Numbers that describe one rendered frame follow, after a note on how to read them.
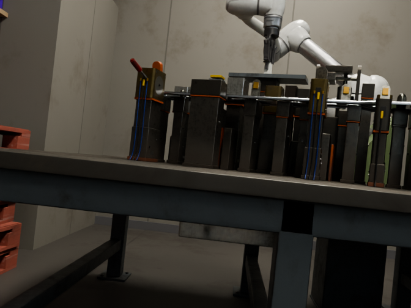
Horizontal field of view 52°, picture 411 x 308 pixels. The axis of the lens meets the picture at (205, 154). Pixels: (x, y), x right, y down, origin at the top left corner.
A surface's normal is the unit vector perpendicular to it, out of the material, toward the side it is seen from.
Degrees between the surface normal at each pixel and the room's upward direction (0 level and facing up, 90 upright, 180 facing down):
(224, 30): 90
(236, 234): 90
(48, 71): 90
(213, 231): 90
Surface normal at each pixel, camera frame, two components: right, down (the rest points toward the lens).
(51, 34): -0.07, -0.03
